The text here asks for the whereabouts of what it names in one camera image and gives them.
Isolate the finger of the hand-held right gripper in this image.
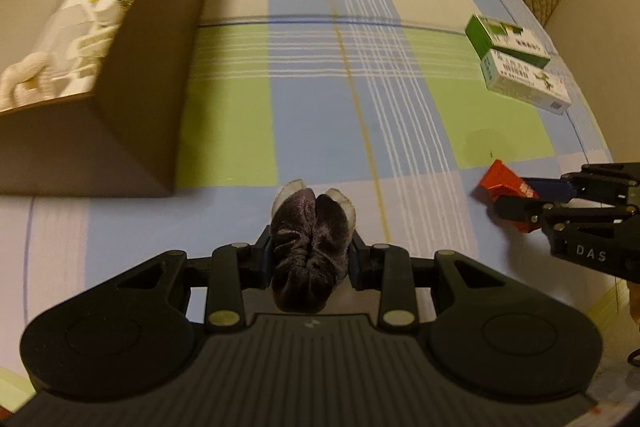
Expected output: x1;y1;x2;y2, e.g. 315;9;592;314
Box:
494;196;561;230
520;162;640;204

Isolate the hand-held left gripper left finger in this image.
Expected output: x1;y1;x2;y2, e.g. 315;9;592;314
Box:
117;227;275;333

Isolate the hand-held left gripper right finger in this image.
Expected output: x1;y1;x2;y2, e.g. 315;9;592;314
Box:
347;232;506;334

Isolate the red snack packet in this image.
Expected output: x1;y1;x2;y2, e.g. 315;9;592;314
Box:
475;159;542;234

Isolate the dark velvet scrunchie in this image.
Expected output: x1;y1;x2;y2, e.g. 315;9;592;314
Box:
270;179;357;312

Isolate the brown cardboard box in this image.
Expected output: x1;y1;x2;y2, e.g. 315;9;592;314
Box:
0;0;219;198

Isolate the person's right hand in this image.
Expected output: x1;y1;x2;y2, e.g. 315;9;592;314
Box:
622;282;640;324

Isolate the white medicine box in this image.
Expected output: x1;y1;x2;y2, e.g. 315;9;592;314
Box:
480;49;572;114

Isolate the green medicine box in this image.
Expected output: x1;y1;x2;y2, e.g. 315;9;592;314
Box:
465;14;551;62

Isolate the checked tablecloth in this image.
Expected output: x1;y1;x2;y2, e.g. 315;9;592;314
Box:
0;0;613;427

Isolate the white plastic clip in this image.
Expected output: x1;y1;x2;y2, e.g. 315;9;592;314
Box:
60;32;110;78

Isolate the white knitted cloth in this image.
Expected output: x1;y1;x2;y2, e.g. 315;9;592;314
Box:
0;52;57;112

